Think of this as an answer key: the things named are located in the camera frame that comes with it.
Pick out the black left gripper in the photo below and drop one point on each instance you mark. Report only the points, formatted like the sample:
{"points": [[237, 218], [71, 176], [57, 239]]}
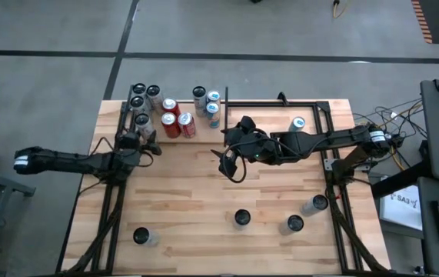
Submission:
{"points": [[130, 154]]}

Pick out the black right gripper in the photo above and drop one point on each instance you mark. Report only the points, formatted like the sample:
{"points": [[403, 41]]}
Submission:
{"points": [[257, 148]]}

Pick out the red zero sugar cola can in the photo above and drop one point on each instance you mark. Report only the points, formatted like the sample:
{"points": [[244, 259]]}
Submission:
{"points": [[169, 125]]}

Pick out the red Coca-Cola can white script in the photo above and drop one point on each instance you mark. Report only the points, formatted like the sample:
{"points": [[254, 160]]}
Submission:
{"points": [[186, 125]]}

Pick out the silver slim can black lid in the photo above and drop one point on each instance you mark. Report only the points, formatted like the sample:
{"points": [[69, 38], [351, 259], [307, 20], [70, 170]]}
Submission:
{"points": [[309, 209], [150, 236], [137, 102], [286, 229]]}

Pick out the silver Celsius Arctic Vibe can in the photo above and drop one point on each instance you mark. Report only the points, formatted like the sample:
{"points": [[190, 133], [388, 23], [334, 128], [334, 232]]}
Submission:
{"points": [[200, 100], [242, 217]]}

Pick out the silver slim can green print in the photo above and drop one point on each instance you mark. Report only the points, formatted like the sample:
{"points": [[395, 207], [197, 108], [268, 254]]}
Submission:
{"points": [[139, 89]]}

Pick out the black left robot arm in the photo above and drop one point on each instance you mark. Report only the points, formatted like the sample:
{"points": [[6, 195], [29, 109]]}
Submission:
{"points": [[69, 161]]}

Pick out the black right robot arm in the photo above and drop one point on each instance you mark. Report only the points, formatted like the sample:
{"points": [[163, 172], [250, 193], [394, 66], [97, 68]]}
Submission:
{"points": [[326, 140]]}

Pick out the raised wooden shelf board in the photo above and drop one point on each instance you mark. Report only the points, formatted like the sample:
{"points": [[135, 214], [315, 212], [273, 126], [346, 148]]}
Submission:
{"points": [[200, 132]]}

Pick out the black clamp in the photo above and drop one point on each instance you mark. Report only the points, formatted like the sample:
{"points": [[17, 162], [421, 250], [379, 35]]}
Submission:
{"points": [[283, 99]]}

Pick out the grey metal side table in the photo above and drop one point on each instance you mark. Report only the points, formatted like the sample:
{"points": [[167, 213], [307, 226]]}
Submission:
{"points": [[4, 182]]}

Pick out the black power strip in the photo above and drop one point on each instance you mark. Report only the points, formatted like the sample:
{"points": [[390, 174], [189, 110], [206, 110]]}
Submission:
{"points": [[398, 141]]}

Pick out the black desk leg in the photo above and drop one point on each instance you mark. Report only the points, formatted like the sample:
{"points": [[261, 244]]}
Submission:
{"points": [[396, 179]]}

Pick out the white paper sheet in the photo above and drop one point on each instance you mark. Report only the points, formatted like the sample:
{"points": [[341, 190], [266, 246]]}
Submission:
{"points": [[403, 209]]}

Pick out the grey metal bracket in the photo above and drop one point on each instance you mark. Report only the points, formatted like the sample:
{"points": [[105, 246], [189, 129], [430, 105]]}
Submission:
{"points": [[327, 165]]}

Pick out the black aluminium table frame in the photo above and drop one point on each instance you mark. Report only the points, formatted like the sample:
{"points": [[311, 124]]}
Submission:
{"points": [[323, 106]]}

